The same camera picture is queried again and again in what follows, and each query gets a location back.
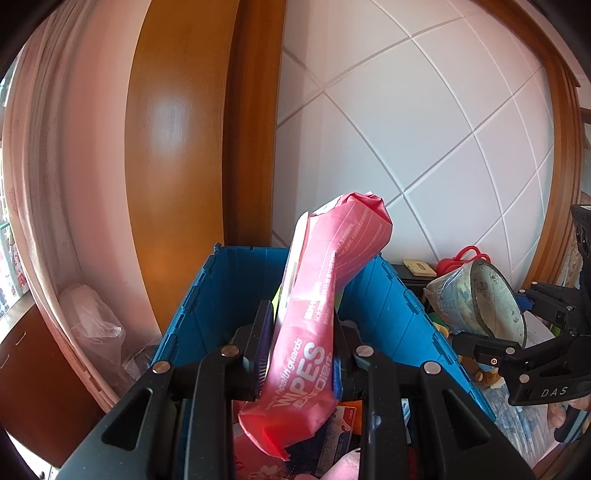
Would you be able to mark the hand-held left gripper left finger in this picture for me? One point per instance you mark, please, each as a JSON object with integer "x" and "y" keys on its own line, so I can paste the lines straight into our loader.
{"x": 262, "y": 350}

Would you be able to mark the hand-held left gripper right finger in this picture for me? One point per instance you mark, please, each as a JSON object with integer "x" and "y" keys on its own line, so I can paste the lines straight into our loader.
{"x": 338, "y": 376}

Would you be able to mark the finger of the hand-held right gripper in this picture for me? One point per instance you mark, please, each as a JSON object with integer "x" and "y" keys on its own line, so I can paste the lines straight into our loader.
{"x": 554, "y": 300}
{"x": 489, "y": 348}

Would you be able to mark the pink wet wipes pack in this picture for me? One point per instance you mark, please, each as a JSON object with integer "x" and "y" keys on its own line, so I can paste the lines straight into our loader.
{"x": 314, "y": 323}

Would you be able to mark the blue plastic crate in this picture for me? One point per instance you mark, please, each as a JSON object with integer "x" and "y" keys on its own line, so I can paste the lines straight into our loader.
{"x": 207, "y": 314}

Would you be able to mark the person's right hand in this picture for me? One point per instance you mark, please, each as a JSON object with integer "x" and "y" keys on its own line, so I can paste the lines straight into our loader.
{"x": 557, "y": 414}

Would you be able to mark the brown bear plush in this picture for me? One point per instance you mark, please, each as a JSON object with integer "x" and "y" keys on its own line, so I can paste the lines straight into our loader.
{"x": 487, "y": 376}

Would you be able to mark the red white medicine box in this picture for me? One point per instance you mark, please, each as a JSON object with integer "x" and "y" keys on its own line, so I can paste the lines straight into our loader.
{"x": 346, "y": 417}

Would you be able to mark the pink pig plush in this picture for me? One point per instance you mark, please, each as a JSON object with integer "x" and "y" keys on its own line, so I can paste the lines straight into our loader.
{"x": 344, "y": 466}

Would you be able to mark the red hard-shell case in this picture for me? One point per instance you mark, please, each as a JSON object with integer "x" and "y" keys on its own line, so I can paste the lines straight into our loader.
{"x": 445, "y": 266}

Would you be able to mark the black gift box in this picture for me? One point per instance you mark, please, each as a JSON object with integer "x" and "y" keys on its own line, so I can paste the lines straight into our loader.
{"x": 411, "y": 286}

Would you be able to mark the small beige box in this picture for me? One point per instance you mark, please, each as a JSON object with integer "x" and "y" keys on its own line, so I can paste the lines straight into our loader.
{"x": 418, "y": 267}

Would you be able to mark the clear plastic bag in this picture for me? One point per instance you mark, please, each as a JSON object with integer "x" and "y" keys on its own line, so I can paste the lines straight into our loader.
{"x": 87, "y": 323}

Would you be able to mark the wooden nightstand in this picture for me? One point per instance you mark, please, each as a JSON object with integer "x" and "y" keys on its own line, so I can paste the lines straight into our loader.
{"x": 37, "y": 392}

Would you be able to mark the pink curtain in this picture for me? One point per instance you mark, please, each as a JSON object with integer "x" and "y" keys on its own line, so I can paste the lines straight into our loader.
{"x": 69, "y": 184}

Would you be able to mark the wooden headboard frame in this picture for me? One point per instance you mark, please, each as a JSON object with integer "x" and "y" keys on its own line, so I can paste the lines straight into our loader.
{"x": 184, "y": 161}

